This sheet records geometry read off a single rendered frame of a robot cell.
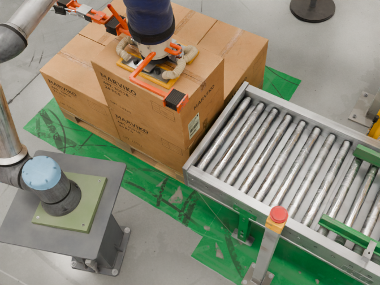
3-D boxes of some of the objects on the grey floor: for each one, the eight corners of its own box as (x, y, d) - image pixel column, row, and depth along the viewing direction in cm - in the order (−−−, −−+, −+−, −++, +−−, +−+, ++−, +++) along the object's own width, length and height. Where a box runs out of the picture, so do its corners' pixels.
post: (265, 277, 244) (289, 214, 159) (260, 287, 241) (281, 228, 157) (255, 271, 246) (273, 206, 162) (250, 281, 244) (266, 220, 159)
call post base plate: (274, 275, 244) (275, 273, 242) (263, 297, 238) (263, 296, 236) (252, 262, 249) (253, 260, 247) (240, 283, 243) (240, 282, 241)
